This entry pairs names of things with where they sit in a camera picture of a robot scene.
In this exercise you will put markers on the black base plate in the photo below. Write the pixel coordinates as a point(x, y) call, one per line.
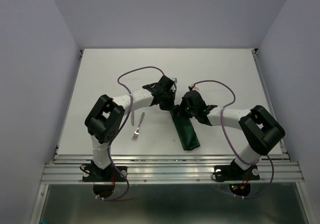
point(94, 174)
point(224, 173)

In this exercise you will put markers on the dark green cloth napkin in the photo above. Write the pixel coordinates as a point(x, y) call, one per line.
point(185, 131)

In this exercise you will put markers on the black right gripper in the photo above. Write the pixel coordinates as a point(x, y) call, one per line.
point(180, 110)

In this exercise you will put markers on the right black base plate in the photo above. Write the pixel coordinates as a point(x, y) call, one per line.
point(224, 173)

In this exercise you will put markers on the silver table knife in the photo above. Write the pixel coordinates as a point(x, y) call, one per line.
point(132, 118)

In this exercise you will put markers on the aluminium frame rail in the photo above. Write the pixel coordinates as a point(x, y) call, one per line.
point(173, 189)

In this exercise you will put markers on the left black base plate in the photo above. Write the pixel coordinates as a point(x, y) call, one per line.
point(94, 174)

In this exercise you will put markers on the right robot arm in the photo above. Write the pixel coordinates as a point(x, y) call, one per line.
point(261, 130)

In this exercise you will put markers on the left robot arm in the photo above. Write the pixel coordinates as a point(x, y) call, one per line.
point(104, 120)

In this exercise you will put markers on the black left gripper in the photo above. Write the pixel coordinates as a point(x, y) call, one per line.
point(172, 93)

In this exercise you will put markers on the silver fork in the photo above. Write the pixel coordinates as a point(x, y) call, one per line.
point(136, 133)

